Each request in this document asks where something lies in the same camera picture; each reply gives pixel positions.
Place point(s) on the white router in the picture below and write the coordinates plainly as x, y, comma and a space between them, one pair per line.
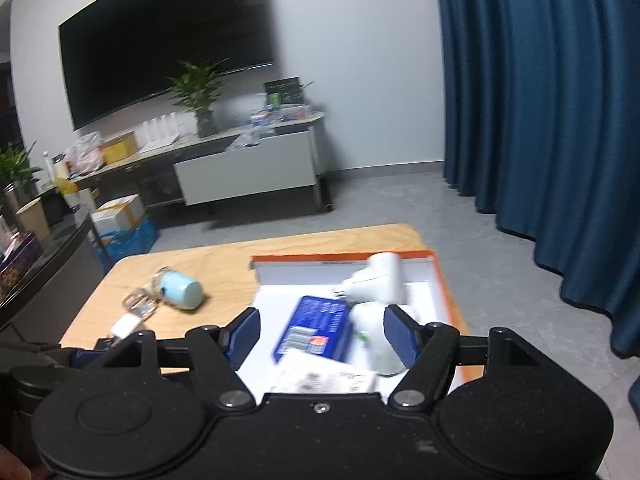
160, 135

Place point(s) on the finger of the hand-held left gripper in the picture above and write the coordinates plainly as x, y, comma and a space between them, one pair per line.
85, 358

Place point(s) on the white plug-in device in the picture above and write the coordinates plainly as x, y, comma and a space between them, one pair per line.
380, 280
370, 335

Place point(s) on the orange-rimmed white box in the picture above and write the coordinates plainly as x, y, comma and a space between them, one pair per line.
300, 280

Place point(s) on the beige paper cup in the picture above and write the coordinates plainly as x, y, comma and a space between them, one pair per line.
34, 220

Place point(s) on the yellow box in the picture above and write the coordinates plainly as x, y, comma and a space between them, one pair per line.
120, 149

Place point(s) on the heap of clear packets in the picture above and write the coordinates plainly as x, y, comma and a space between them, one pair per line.
280, 116

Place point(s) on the small black box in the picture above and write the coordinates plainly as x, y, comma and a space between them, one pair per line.
54, 207

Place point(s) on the blue crate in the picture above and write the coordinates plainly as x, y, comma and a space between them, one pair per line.
135, 245

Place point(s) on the round black coffee table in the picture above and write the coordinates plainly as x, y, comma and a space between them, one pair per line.
60, 270

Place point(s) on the black green box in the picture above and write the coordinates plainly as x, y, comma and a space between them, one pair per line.
284, 92

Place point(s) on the small white charger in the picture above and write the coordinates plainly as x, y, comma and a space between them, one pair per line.
124, 326

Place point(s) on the light blue plug-in device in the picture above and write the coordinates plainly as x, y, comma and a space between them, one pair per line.
182, 292

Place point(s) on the potted plant in dark pot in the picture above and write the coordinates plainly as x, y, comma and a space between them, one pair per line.
200, 95

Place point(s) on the blue curtain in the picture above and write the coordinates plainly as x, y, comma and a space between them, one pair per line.
540, 110

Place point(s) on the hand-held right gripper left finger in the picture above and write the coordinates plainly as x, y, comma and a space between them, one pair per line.
245, 337

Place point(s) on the white cabinet drawer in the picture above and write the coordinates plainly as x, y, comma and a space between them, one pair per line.
245, 172

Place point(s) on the clear plastic plug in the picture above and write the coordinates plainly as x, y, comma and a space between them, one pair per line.
140, 302

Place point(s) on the grey tv cabinet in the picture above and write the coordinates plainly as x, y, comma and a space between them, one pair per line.
150, 170

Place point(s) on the blue plastic box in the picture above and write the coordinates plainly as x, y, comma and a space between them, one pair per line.
315, 325

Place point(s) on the leafy green plant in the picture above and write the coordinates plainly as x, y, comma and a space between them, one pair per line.
17, 165

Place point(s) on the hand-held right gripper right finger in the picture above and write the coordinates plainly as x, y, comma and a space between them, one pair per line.
400, 335

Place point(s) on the white yellow cardboard carton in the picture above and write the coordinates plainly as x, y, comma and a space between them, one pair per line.
117, 212

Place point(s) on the purple patterned tin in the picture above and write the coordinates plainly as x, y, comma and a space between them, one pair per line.
17, 265

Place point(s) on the black wall television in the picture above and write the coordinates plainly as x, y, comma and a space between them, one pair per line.
150, 35

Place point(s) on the white plastic bag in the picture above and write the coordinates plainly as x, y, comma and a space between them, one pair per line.
86, 155

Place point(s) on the white cardboard box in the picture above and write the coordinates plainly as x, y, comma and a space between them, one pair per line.
320, 375

